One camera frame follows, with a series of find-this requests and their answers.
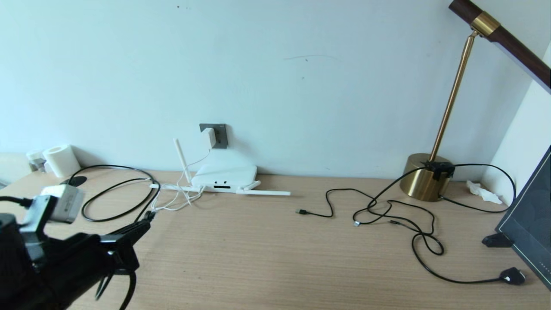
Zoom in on black ethernet cable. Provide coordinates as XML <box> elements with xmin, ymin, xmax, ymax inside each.
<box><xmin>69</xmin><ymin>165</ymin><xmax>161</xmax><ymax>224</ymax></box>

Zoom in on white wifi router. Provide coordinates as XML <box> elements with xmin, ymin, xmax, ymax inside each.
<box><xmin>150</xmin><ymin>138</ymin><xmax>292</xmax><ymax>197</ymax></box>

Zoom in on white toilet paper roll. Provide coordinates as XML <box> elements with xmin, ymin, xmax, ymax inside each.
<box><xmin>43</xmin><ymin>145</ymin><xmax>81</xmax><ymax>178</ymax></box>

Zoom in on small clear jar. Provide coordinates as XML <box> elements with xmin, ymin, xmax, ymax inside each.
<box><xmin>27</xmin><ymin>151</ymin><xmax>48</xmax><ymax>174</ymax></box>

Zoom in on brass desk lamp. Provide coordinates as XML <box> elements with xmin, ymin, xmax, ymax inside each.
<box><xmin>399</xmin><ymin>0</ymin><xmax>551</xmax><ymax>202</ymax></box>

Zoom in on small black inline box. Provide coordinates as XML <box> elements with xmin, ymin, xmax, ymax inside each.
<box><xmin>424</xmin><ymin>160</ymin><xmax>455</xmax><ymax>180</ymax></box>

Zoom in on crumpled white tissue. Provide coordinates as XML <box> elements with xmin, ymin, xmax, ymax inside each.
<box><xmin>466</xmin><ymin>180</ymin><xmax>503</xmax><ymax>205</ymax></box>

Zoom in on dark monitor with stand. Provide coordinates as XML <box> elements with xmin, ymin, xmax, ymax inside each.
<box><xmin>495</xmin><ymin>144</ymin><xmax>551</xmax><ymax>291</ymax></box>

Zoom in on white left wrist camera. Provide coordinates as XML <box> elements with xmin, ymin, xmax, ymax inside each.
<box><xmin>19</xmin><ymin>184</ymin><xmax>86</xmax><ymax>235</ymax></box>

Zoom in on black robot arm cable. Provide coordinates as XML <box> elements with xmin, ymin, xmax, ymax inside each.
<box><xmin>0</xmin><ymin>196</ymin><xmax>137</xmax><ymax>310</ymax></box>

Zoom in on grey wall socket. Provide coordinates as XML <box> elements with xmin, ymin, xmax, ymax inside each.
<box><xmin>199</xmin><ymin>124</ymin><xmax>228</xmax><ymax>149</ymax></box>

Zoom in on black USB cable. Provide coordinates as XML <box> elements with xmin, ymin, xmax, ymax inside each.
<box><xmin>296</xmin><ymin>188</ymin><xmax>435</xmax><ymax>235</ymax></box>

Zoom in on black silver-tipped cable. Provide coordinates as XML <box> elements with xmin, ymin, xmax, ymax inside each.
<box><xmin>353</xmin><ymin>166</ymin><xmax>431</xmax><ymax>226</ymax></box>

